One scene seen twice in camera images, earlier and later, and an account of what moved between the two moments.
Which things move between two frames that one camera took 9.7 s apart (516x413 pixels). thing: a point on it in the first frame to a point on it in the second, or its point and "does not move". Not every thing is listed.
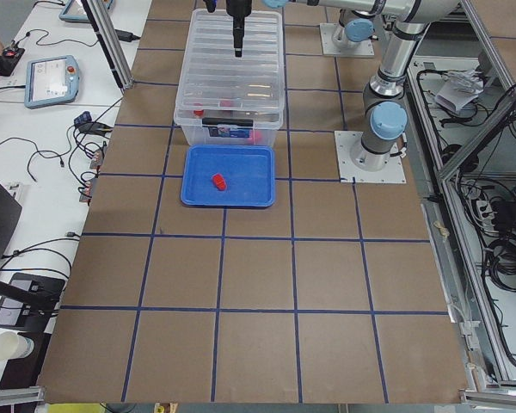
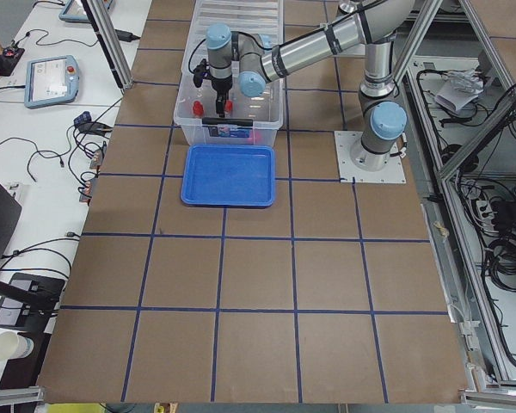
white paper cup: (9, 345) does not move
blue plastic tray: (248, 169) does not move
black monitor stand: (27, 301) does not move
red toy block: (219, 181) to (229, 105)
